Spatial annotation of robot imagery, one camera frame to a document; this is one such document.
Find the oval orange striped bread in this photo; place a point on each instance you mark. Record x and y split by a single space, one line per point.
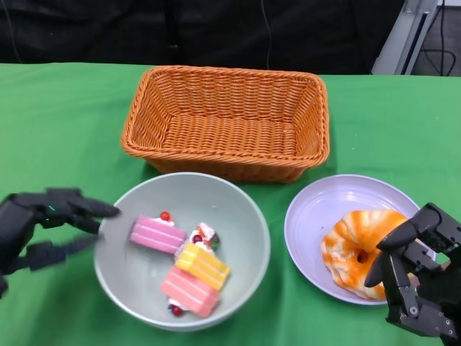
371 223

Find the pink cake slice with cherry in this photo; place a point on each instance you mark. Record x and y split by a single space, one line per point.
156 234

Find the chocolate cake piece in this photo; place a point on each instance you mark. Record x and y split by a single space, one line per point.
207 230

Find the grey-green bowl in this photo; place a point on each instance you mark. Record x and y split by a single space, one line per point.
216 194

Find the orange wicker basket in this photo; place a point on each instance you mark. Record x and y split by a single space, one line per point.
230 133

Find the black stand pole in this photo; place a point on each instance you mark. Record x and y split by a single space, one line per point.
174 46

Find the small pink cake slice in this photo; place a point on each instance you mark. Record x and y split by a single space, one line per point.
189 290

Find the black backdrop cloth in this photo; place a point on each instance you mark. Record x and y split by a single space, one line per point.
108 32

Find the yellow layered cake slice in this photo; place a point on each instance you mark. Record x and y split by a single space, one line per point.
203 266

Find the grey aluminium frame post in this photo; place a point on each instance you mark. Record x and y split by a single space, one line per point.
403 47

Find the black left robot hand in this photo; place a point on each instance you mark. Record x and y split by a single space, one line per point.
18 230

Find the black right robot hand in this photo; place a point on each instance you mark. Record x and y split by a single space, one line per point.
439 295

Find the green tablecloth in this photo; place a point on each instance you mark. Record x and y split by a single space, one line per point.
54 119

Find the pale lavender plate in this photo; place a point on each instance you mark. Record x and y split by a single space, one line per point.
317 205

